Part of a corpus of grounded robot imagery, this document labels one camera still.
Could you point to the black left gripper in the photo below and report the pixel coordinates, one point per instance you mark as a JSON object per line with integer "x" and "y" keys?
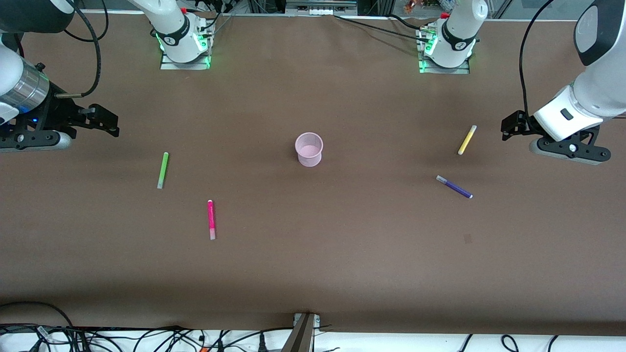
{"x": 522, "y": 122}

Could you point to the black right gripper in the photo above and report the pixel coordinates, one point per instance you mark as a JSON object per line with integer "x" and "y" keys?
{"x": 55, "y": 114}

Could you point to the purple highlighter pen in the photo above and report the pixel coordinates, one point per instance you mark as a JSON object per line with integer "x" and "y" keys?
{"x": 455, "y": 187}

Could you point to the pink highlighter pen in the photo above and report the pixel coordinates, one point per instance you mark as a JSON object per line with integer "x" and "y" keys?
{"x": 211, "y": 220}

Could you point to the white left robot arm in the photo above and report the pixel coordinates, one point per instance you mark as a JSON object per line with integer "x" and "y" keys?
{"x": 601, "y": 83}

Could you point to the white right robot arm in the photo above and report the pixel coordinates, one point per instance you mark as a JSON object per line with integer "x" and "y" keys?
{"x": 171, "y": 24}

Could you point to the pink plastic cup holder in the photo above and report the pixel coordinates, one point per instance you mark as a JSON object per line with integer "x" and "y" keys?
{"x": 309, "y": 151}

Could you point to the yellow highlighter pen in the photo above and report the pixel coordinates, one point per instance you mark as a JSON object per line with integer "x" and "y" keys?
{"x": 467, "y": 140}

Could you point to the green highlighter pen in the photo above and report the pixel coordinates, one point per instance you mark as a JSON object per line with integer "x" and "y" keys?
{"x": 163, "y": 170}

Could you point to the copper coloured metal part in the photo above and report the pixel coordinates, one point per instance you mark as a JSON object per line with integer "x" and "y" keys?
{"x": 414, "y": 6}

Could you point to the silver power strip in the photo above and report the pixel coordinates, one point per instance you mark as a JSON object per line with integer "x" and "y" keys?
{"x": 320, "y": 10}

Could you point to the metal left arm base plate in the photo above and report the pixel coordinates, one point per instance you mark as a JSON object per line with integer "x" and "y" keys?
{"x": 459, "y": 71}

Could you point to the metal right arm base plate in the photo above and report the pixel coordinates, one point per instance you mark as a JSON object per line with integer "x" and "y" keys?
{"x": 168, "y": 66}

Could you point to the metal table edge bracket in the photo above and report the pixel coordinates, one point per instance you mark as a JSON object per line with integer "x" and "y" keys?
{"x": 303, "y": 332}

